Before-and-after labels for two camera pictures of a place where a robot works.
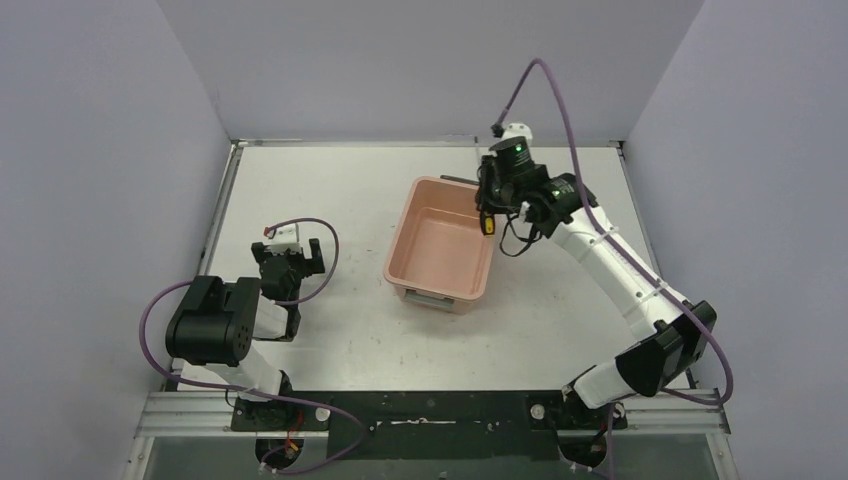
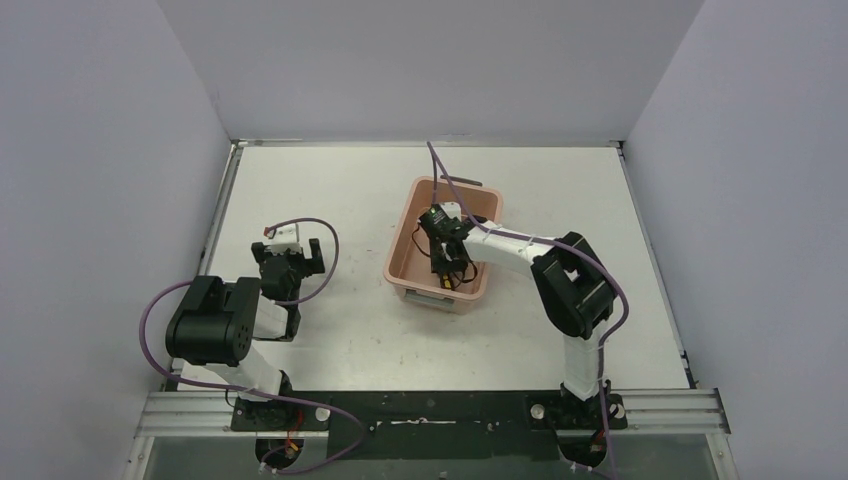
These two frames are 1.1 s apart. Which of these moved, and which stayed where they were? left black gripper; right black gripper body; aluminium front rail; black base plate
Moved: right black gripper body
Stayed: black base plate; left black gripper; aluminium front rail
